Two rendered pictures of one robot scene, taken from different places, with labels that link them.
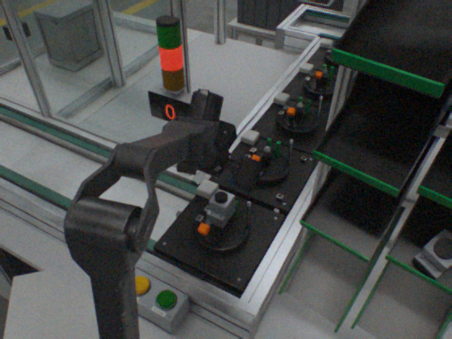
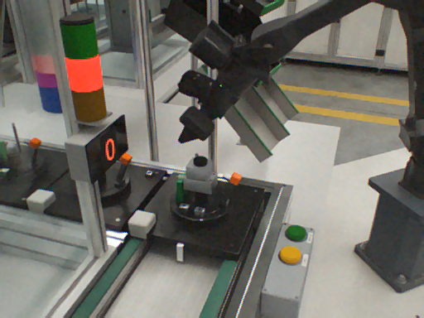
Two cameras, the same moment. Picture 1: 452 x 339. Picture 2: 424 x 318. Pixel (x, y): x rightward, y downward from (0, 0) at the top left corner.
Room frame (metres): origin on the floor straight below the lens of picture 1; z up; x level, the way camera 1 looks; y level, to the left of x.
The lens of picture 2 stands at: (0.73, 0.80, 1.56)
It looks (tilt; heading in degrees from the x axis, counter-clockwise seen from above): 30 degrees down; 260
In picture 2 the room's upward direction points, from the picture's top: straight up
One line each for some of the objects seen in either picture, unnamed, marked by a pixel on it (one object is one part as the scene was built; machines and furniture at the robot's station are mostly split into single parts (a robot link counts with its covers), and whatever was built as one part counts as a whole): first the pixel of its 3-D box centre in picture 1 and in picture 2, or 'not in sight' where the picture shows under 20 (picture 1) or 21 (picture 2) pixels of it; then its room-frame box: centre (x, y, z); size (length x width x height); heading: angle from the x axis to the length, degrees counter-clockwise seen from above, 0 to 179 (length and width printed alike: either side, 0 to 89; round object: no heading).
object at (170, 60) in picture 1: (171, 55); (84, 71); (0.80, 0.12, 1.33); 0.05 x 0.05 x 0.05
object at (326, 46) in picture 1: (343, 50); not in sight; (1.47, -0.47, 1.01); 0.24 x 0.24 x 0.13; 61
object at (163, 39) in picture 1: (169, 33); (79, 38); (0.80, 0.12, 1.38); 0.05 x 0.05 x 0.05
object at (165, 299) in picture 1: (166, 299); (296, 233); (0.43, 0.13, 0.96); 0.04 x 0.04 x 0.02
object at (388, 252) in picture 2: not in sight; (409, 226); (0.18, 0.14, 0.96); 0.15 x 0.15 x 0.20; 14
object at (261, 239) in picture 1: (221, 232); (201, 210); (0.61, 0.01, 0.96); 0.24 x 0.24 x 0.02; 61
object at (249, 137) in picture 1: (266, 156); (98, 171); (0.83, -0.11, 1.01); 0.24 x 0.24 x 0.13; 61
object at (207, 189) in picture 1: (207, 191); (142, 224); (0.74, 0.05, 0.97); 0.05 x 0.05 x 0.04; 61
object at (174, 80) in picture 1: (173, 75); (89, 101); (0.80, 0.12, 1.28); 0.05 x 0.05 x 0.05
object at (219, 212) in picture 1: (223, 202); (195, 172); (0.62, 0.01, 1.06); 0.08 x 0.04 x 0.07; 151
